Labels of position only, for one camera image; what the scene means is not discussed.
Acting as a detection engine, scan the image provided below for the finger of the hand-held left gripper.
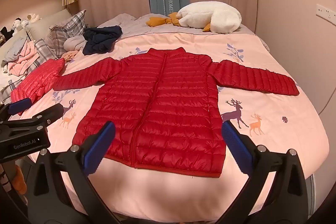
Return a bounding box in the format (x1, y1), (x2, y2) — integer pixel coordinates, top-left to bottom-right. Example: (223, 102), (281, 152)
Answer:
(0, 103), (65, 136)
(0, 98), (33, 123)

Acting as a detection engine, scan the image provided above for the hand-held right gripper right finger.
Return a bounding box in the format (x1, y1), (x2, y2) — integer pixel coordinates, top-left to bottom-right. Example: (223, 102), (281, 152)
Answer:
(207, 120), (313, 224)

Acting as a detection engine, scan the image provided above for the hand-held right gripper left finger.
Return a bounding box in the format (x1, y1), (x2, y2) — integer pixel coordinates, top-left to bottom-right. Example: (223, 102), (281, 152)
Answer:
(25, 121), (122, 224)

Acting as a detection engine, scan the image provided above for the large red puffer jacket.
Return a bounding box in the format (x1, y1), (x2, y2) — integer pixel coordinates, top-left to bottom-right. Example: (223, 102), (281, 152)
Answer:
(53, 47), (300, 179)

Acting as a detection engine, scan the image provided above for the white striped cloth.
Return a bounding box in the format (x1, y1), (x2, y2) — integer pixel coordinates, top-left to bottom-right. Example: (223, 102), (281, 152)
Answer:
(0, 72), (20, 105)

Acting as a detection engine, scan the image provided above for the small red puffer jacket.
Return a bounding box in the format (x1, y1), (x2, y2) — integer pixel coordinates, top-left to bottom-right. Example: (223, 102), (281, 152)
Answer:
(10, 57), (66, 116)

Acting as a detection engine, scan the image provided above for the orange soft object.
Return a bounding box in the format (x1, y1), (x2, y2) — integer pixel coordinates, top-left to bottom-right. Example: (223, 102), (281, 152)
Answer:
(14, 164), (27, 194)

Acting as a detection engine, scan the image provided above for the pink clothing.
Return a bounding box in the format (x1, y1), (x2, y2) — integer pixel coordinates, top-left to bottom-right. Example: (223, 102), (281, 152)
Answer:
(7, 42), (37, 76)

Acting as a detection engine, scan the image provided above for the grey cloth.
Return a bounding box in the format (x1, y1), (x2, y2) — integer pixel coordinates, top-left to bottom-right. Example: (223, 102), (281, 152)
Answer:
(3, 36), (28, 62)

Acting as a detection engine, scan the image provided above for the plaid pillow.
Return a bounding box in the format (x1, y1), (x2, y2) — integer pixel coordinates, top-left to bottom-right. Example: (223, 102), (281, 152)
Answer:
(33, 39), (59, 62)
(46, 9), (87, 56)

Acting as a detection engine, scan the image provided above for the small doll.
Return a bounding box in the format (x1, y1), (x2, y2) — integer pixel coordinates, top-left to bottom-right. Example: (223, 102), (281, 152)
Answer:
(62, 50), (79, 62)

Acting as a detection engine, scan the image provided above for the light grey garment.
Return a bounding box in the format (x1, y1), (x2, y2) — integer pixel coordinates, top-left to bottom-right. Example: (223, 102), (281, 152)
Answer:
(64, 35), (88, 51)

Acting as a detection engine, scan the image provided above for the pink deer-print duvet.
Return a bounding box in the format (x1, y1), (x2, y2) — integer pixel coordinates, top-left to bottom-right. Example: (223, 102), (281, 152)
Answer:
(8, 30), (330, 224)

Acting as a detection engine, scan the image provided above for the black and white plush toy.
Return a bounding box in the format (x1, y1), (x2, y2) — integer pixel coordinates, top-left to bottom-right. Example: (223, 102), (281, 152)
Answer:
(12, 18), (23, 32)

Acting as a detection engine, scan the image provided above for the beige padded headboard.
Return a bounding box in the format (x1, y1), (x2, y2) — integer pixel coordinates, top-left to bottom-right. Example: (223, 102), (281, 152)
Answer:
(0, 8), (72, 67)

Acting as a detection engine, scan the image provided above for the navy blue garment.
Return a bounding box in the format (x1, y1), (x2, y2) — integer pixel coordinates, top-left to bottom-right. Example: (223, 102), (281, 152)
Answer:
(82, 25), (123, 55)

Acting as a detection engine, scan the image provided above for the white goose plush toy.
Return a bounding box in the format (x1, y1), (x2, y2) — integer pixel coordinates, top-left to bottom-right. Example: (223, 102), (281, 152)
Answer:
(146, 2), (242, 33)

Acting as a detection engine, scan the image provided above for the dark cable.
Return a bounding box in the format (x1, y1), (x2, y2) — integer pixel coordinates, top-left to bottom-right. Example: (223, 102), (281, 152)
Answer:
(318, 88), (334, 115)

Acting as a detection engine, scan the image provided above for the white wall socket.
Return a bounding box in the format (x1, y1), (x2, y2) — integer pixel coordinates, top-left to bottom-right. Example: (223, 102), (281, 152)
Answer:
(316, 4), (336, 20)

